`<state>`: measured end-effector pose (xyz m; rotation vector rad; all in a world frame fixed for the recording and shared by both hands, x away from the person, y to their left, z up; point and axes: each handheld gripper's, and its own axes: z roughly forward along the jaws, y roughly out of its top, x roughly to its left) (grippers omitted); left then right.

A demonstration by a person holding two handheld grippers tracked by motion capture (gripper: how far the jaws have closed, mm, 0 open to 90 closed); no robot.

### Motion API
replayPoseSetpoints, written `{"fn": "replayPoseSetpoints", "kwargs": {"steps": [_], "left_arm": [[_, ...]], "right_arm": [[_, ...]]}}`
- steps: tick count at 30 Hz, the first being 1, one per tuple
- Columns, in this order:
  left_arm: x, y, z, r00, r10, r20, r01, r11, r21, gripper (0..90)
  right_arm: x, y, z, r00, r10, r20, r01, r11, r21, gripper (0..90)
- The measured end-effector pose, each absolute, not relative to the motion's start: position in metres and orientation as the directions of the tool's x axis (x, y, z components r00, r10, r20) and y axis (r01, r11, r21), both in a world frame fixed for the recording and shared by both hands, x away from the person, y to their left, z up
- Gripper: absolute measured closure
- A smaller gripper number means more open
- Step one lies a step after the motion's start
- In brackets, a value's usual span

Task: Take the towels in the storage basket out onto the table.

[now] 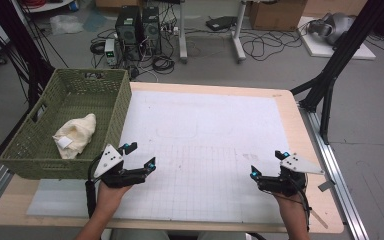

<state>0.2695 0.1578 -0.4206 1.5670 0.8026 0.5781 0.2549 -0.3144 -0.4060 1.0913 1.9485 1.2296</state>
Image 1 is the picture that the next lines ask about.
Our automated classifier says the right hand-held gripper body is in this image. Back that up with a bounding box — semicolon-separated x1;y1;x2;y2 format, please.
256;153;325;198

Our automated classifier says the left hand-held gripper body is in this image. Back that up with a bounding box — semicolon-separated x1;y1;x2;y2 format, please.
93;143;148;189

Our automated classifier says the cream cloth with egg print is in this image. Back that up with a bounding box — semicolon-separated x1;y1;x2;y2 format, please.
52;113;98;160

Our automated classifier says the green woven basket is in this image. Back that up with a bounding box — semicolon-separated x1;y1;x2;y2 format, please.
0;68;133;181

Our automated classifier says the person's right hand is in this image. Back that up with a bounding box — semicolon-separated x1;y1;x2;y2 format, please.
273;191;309;221

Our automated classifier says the person's left hand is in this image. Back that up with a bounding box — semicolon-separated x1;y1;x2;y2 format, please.
94;181;133;216

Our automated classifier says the grey tape piece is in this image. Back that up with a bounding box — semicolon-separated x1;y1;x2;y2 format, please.
317;180;336;193

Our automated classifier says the white grid mat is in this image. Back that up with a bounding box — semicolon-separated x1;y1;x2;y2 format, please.
26;89;313;225

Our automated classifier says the grey bench power supply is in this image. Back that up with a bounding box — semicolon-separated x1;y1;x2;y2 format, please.
104;38;118;66

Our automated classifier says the white floor board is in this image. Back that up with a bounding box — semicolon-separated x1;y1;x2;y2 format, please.
296;16;377;61

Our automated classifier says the black computer tower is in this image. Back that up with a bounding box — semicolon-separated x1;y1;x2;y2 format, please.
114;5;144;62
142;6;163;56

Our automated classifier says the white desk leg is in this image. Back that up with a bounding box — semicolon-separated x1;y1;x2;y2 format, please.
178;0;189;64
231;0;248;64

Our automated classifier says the teal sheet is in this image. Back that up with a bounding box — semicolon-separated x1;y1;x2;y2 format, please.
82;9;110;33

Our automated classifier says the grey headset device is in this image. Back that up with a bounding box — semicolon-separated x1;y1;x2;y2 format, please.
308;12;357;46

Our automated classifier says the clear plastic bag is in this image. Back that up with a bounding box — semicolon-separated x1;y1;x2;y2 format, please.
49;13;85;36

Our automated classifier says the large cardboard box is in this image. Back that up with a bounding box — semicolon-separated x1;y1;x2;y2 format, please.
248;0;309;32

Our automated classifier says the black flat device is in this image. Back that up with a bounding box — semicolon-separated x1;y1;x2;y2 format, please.
205;15;238;32

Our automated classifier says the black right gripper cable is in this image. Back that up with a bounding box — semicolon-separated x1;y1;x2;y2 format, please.
288;179;313;232

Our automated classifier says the coiled black cable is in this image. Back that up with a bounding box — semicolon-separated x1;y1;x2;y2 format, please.
151;54;176;75

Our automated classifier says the tangle of black cables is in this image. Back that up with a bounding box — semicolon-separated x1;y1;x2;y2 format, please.
239;28;304;62

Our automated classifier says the black metal frame stand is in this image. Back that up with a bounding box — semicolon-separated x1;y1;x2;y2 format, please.
289;0;384;145
0;0;57;113

